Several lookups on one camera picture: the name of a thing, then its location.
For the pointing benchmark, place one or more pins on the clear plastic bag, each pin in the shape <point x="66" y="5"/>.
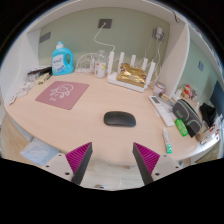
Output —
<point x="24" y="89"/>

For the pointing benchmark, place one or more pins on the blue detergent bottle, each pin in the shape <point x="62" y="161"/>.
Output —
<point x="61" y="61"/>

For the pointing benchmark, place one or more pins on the dark grey zip pouch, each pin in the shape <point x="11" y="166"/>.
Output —
<point x="186" y="115"/>

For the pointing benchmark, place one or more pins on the small jar with pink lid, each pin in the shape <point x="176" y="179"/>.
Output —
<point x="159" y="89"/>

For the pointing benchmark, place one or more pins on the white router with antennas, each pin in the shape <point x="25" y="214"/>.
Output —
<point x="115" y="80"/>

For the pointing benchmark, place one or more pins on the dark grey wall socket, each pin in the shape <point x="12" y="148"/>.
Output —
<point x="105" y="23"/>

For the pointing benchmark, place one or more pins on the gold foil bag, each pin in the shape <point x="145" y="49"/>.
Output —
<point x="131" y="76"/>

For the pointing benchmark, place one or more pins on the dark monitor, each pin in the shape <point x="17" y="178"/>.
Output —
<point x="218" y="98"/>

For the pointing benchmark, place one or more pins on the white and green tube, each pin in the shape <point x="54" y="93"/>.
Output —
<point x="167" y="141"/>

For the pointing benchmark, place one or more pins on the grey wall plate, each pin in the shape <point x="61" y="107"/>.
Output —
<point x="45" y="37"/>

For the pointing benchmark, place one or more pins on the grey-blue plastic bag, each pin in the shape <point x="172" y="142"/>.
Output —
<point x="39" y="151"/>

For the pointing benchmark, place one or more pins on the black bag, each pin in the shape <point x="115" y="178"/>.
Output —
<point x="207" y="114"/>

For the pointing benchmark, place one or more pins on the white remote control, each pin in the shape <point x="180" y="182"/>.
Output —
<point x="161" y="110"/>

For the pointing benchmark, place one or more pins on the pink mouse pad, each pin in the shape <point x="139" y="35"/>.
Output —
<point x="62" y="95"/>

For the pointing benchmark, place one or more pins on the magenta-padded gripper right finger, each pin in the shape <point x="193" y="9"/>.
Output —
<point x="147" y="159"/>

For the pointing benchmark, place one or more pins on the small yellow box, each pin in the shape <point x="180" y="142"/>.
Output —
<point x="42" y="79"/>

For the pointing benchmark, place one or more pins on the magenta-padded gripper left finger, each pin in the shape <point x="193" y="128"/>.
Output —
<point x="78" y="159"/>

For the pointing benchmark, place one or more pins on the stack of books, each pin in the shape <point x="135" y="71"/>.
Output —
<point x="40" y="70"/>

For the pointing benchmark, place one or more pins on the black computer mouse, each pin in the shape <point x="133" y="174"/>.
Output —
<point x="119" y="119"/>

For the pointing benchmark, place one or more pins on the small green pack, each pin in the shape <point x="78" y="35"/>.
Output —
<point x="181" y="128"/>

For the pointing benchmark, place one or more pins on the white wall charger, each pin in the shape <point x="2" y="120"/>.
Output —
<point x="158" y="33"/>

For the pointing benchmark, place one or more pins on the clear bottle with white label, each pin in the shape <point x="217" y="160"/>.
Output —
<point x="100" y="68"/>

